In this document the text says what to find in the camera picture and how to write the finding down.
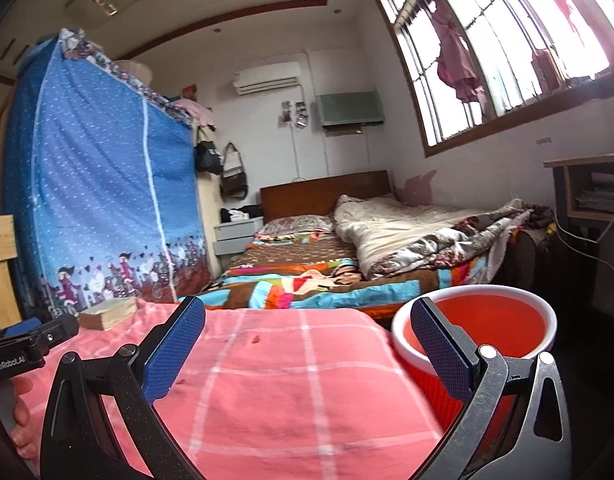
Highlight pink plaid cloth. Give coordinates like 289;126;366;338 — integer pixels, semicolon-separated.
16;298;446;480

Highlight blue fabric wardrobe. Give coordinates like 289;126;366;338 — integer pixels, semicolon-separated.
1;29;211;318

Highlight light wooden board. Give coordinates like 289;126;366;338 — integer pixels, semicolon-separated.
0;214;22;330

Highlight white air conditioner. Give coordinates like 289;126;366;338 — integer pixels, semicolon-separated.
232;62;301;96

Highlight wooden desk shelf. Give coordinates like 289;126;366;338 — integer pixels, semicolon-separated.
543;153;614;229

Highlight brown wooden headboard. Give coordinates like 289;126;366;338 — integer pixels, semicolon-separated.
259;170;392;223

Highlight person's left hand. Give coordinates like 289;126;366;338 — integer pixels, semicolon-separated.
10;377;39;462

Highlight white nightstand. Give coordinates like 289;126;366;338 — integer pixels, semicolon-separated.
213;217;264;257

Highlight thick old book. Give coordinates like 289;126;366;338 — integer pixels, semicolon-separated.
77;297;138;330

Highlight pink hanging clothes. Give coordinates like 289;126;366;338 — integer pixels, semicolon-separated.
431;0;484;103

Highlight red plastic bucket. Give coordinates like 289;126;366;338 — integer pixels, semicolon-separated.
391;285;557;429

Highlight floral pillow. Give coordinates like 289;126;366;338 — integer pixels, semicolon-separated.
256;214;335;237

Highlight colourful patchwork bedspread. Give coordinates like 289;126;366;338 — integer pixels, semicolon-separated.
199;232;491;320

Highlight window with bars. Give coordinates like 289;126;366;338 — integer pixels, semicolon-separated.
377;0;614;155

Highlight black handbag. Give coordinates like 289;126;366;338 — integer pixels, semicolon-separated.
194;127;223;176

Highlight white floral quilt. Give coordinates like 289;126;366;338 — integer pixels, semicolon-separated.
333;195;532;283

